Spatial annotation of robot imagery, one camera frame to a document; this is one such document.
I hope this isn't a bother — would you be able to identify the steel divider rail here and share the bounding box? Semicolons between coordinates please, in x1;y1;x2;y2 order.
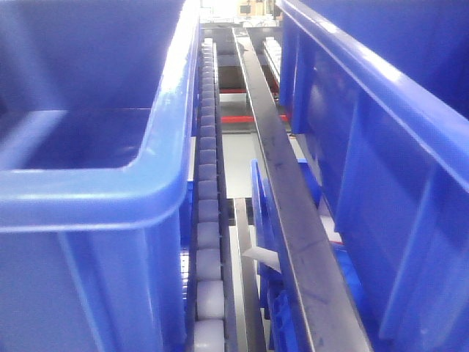
232;28;372;351

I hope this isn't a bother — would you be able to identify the large blue bin left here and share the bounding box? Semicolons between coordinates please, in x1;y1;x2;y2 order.
1;1;199;351

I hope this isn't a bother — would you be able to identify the lower blue bin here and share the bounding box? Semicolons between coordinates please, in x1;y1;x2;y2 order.
244;160;373;351

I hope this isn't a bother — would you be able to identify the large blue bin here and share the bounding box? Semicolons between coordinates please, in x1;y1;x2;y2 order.
1;1;199;351
278;1;468;351

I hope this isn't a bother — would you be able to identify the white roller conveyor track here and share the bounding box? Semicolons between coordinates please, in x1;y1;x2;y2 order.
193;38;225;351

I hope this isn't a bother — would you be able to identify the large blue bin right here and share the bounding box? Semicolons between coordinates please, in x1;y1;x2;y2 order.
278;1;468;351

